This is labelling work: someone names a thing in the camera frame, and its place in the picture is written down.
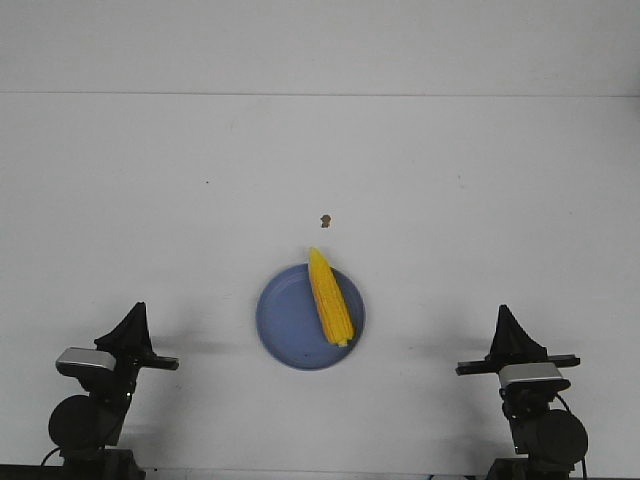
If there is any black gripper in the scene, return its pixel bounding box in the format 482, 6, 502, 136
94, 302, 179, 400
455, 304, 581, 405

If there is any blue round plate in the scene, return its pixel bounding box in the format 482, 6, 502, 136
255, 264, 366, 371

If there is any yellow corn cob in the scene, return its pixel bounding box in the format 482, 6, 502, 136
308, 247, 355, 348

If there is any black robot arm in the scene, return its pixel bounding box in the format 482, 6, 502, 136
48, 302, 179, 479
455, 305, 588, 479

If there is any small brown table mark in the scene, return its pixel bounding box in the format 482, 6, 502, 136
320, 214, 332, 229

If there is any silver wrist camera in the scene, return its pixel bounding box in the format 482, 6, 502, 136
498, 362, 571, 391
55, 347, 116, 377

